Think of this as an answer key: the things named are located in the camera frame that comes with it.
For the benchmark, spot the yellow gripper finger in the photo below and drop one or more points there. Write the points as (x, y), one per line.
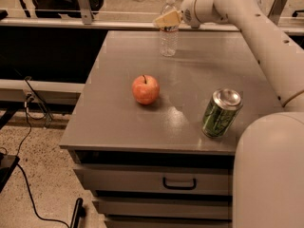
(170, 19)

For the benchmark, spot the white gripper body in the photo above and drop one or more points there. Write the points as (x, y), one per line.
(187, 13)

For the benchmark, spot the clear plastic water bottle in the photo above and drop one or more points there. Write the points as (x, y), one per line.
(168, 36)

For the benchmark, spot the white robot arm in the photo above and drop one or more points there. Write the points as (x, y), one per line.
(268, 175)

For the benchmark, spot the red apple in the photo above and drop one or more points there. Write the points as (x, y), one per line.
(145, 89)

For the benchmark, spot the green soda can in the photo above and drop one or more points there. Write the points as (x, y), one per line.
(221, 111)

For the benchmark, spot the grey drawer cabinet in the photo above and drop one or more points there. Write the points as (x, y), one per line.
(122, 149)

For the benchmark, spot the black device on floor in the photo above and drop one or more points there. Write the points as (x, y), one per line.
(7, 165)

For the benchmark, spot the metal railing post right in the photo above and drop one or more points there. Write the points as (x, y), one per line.
(276, 10)

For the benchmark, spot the metal railing post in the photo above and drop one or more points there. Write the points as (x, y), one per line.
(85, 10)
(276, 10)

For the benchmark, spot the metal railing post left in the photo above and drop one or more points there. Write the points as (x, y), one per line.
(85, 10)

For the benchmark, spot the black drawer handle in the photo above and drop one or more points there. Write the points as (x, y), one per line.
(178, 184)

